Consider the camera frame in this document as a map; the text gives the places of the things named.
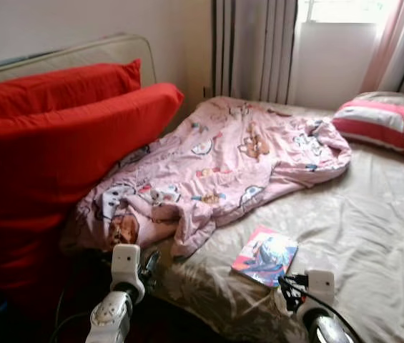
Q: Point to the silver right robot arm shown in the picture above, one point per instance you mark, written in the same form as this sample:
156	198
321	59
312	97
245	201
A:
328	331

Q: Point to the colourful comic book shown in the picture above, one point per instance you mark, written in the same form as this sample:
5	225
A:
262	257

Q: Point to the bed with beige floral sheet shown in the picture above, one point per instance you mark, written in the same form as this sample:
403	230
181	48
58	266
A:
359	229

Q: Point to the pink cartoon print quilt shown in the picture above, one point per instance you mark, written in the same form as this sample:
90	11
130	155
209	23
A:
216	157

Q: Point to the large plain red cushion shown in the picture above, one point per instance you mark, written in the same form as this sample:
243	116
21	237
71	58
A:
58	157

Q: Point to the red white blue striped pillow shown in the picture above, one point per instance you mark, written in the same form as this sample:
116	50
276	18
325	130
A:
373	123

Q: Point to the red cushion with flange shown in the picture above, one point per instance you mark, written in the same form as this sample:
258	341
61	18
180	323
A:
44	89

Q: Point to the pink sheer curtain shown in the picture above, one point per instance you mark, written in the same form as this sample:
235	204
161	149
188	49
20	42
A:
389	53

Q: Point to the bright window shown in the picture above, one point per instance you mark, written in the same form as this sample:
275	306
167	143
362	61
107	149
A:
345	10

